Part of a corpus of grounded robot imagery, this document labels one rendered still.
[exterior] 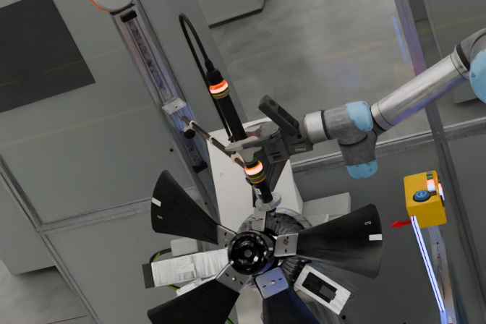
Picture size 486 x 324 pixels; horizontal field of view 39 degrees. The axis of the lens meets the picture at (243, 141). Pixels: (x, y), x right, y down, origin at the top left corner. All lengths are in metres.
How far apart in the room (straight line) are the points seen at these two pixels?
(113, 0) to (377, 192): 1.19
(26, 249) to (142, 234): 1.92
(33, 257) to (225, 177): 2.74
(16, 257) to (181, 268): 2.81
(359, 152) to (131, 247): 1.54
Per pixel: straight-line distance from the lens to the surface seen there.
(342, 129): 1.65
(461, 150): 2.57
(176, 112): 2.28
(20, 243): 4.75
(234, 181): 2.20
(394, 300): 3.01
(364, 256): 1.84
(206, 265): 2.11
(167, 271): 2.16
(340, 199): 2.59
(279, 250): 1.90
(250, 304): 2.19
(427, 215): 2.11
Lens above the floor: 2.30
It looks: 26 degrees down
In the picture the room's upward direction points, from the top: 23 degrees counter-clockwise
